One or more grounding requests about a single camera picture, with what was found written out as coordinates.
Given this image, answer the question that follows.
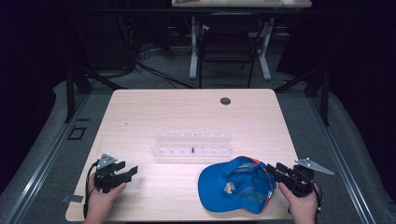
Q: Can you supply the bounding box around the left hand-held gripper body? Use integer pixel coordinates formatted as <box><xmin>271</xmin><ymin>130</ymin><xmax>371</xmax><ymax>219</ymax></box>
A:
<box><xmin>93</xmin><ymin>153</ymin><xmax>133</xmax><ymax>194</ymax></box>

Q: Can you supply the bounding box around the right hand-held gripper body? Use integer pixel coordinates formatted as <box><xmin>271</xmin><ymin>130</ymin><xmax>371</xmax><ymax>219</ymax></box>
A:
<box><xmin>276</xmin><ymin>157</ymin><xmax>336</xmax><ymax>198</ymax></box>

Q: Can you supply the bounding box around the blue baseball cap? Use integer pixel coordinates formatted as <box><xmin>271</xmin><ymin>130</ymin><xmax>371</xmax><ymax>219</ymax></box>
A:
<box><xmin>197</xmin><ymin>155</ymin><xmax>277</xmax><ymax>216</ymax></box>

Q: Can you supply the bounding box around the person's left hand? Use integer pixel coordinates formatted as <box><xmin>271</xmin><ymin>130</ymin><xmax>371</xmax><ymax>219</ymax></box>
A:
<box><xmin>83</xmin><ymin>173</ymin><xmax>128</xmax><ymax>224</ymax></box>

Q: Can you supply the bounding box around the person's right hand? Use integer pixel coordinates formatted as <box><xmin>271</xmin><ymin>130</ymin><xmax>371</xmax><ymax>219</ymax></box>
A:
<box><xmin>277</xmin><ymin>181</ymin><xmax>322</xmax><ymax>224</ymax></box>

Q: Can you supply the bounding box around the grey tape piece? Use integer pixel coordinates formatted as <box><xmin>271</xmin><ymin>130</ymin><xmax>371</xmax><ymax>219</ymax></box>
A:
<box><xmin>61</xmin><ymin>194</ymin><xmax>85</xmax><ymax>204</ymax></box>

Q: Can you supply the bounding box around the clear acrylic peg rack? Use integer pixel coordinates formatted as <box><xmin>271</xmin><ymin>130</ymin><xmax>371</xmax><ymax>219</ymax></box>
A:
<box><xmin>151</xmin><ymin>132</ymin><xmax>234</xmax><ymax>158</ymax></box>

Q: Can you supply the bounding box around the black metal stand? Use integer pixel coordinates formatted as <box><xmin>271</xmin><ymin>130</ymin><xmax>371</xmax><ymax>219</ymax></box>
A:
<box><xmin>64</xmin><ymin>60</ymin><xmax>129</xmax><ymax>123</ymax></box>
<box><xmin>274</xmin><ymin>65</ymin><xmax>332</xmax><ymax>127</ymax></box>

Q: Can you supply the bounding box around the black chair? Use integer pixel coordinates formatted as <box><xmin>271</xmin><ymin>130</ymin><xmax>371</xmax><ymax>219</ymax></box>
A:
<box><xmin>197</xmin><ymin>12</ymin><xmax>264</xmax><ymax>90</ymax></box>

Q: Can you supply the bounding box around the desk with white legs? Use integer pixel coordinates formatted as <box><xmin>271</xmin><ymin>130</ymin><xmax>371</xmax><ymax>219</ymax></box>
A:
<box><xmin>171</xmin><ymin>0</ymin><xmax>313</xmax><ymax>81</ymax></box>

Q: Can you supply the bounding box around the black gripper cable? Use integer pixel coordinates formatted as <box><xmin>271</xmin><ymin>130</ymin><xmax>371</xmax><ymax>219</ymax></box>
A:
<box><xmin>312</xmin><ymin>181</ymin><xmax>324</xmax><ymax>217</ymax></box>
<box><xmin>82</xmin><ymin>161</ymin><xmax>100</xmax><ymax>219</ymax></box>

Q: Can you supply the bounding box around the aluminium floor rail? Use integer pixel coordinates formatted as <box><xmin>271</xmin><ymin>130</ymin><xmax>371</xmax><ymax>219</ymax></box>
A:
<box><xmin>307</xmin><ymin>95</ymin><xmax>378</xmax><ymax>224</ymax></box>
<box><xmin>0</xmin><ymin>92</ymin><xmax>91</xmax><ymax>224</ymax></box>

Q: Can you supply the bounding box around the bundle of floor cables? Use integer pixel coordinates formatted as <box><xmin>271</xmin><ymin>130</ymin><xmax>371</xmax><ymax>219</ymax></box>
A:
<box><xmin>116</xmin><ymin>12</ymin><xmax>198</xmax><ymax>90</ymax></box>

